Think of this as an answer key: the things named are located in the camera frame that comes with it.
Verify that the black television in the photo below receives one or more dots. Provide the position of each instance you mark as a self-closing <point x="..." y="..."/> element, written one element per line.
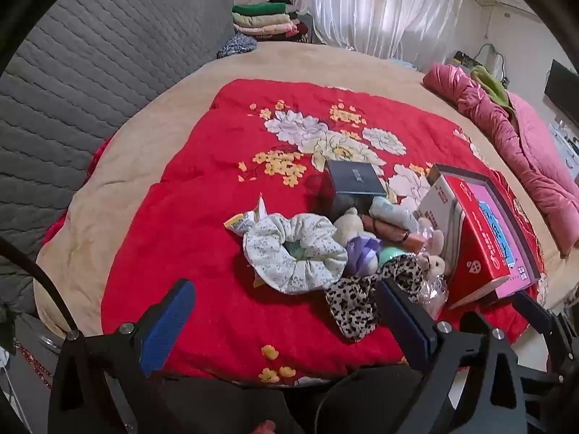
<point x="563" y="90"/>

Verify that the leopard print scrunchie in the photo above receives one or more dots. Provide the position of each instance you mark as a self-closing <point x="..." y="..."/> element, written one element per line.
<point x="348" y="307"/>

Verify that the white curtain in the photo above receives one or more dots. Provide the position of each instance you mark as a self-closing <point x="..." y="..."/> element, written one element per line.
<point x="384" y="9"/>

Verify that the dark patterned cloth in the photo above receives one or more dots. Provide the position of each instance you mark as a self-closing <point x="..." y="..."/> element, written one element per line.
<point x="237" y="45"/>

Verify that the white floral scrunchie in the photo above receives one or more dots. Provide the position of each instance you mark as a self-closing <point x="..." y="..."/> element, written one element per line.
<point x="280" y="271"/>

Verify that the pink quilt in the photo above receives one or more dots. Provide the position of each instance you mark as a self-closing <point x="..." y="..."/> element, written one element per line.
<point x="520" y="153"/>

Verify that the green egg sponge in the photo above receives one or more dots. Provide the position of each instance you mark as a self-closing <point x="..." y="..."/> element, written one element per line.
<point x="389" y="255"/>

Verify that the clear plastic bag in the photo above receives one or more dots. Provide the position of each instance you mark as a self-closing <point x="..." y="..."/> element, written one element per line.
<point x="432" y="298"/>

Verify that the yellow snack packet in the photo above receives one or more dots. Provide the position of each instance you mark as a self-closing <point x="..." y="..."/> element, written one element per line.
<point x="242" y="224"/>

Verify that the shallow grey pink box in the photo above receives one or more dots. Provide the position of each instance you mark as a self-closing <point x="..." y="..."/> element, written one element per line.
<point x="511" y="217"/>

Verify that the red floral blanket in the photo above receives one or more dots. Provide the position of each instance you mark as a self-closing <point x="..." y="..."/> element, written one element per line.
<point x="181" y="235"/>

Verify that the grey quilted cover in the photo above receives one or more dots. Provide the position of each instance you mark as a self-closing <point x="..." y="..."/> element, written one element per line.
<point x="90" y="54"/>

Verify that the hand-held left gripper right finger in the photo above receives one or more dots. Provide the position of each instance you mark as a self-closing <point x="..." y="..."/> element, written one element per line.
<point x="405" y="325"/>

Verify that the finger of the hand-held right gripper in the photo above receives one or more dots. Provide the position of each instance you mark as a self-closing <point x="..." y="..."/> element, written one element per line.
<point x="533" y="315"/>

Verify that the beige bed sheet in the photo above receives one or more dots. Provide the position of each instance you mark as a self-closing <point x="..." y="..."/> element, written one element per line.
<point x="149" y="122"/>

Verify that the dark red folded cloth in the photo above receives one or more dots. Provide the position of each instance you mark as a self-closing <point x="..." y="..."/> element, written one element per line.
<point x="301" y="30"/>

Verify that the white blue tissue pack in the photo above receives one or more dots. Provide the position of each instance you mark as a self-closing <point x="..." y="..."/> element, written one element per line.
<point x="391" y="212"/>

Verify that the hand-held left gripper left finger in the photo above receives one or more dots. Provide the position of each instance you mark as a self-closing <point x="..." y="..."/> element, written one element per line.
<point x="167" y="325"/>

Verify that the beige plush bear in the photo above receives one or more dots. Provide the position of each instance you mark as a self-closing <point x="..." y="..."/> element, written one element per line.
<point x="350" y="226"/>

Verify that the beige folded cloth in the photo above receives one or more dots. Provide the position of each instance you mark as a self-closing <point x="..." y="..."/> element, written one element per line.
<point x="260" y="20"/>

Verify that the white air conditioner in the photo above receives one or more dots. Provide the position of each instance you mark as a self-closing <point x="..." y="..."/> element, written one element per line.
<point x="513" y="2"/>

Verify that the red white box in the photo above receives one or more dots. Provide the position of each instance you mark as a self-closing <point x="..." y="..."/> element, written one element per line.
<point x="475" y="239"/>

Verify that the black box device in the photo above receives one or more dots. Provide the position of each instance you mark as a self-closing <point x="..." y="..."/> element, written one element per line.
<point x="463" y="58"/>

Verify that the green tissue packet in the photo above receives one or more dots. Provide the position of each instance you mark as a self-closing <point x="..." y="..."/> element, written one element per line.
<point x="295" y="250"/>

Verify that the dark blue box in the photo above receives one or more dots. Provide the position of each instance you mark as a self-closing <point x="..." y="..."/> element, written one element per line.
<point x="355" y="181"/>

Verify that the green folded cloth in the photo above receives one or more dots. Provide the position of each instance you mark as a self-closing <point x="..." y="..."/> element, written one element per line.
<point x="260" y="9"/>

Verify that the pink folded cloth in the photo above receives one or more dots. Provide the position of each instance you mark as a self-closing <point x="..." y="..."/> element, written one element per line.
<point x="267" y="30"/>

